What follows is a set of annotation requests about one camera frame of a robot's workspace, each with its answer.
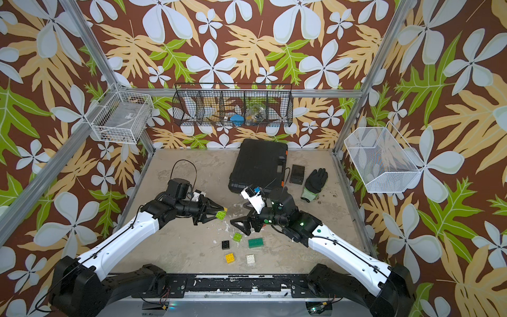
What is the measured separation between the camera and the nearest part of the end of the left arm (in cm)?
58

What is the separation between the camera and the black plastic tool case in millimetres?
979

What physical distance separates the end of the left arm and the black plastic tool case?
0.29 m
